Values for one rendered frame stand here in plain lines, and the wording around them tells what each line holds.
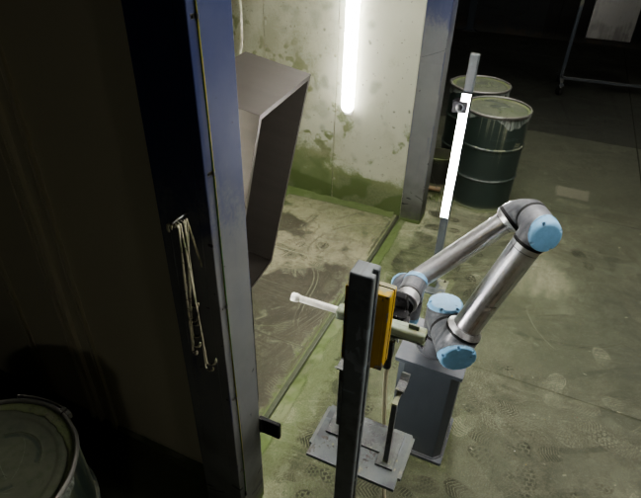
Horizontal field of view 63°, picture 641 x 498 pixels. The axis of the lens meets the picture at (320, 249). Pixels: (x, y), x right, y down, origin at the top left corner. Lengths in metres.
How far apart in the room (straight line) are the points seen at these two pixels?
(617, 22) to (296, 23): 5.39
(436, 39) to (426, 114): 0.55
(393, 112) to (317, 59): 0.74
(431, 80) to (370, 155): 0.80
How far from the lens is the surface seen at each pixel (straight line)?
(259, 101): 2.22
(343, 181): 4.64
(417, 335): 1.70
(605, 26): 8.72
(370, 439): 1.92
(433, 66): 4.08
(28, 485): 1.93
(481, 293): 2.07
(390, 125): 4.29
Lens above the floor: 2.35
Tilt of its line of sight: 34 degrees down
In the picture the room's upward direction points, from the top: 2 degrees clockwise
